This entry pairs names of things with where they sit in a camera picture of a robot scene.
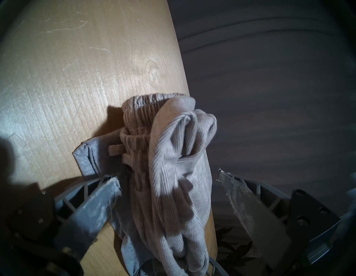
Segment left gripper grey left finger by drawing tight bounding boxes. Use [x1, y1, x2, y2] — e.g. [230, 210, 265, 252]
[7, 176, 122, 262]

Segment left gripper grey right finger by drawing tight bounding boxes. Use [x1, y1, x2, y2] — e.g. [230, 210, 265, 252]
[218, 170, 341, 267]

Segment beige sweat shorts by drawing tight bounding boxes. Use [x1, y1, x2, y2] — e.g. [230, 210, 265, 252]
[108, 93, 218, 276]

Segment tall dark leafy plant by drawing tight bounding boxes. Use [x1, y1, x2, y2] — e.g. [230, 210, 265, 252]
[216, 225, 267, 276]

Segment light wooden table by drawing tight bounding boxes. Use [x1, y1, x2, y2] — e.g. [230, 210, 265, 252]
[0, 0, 218, 276]

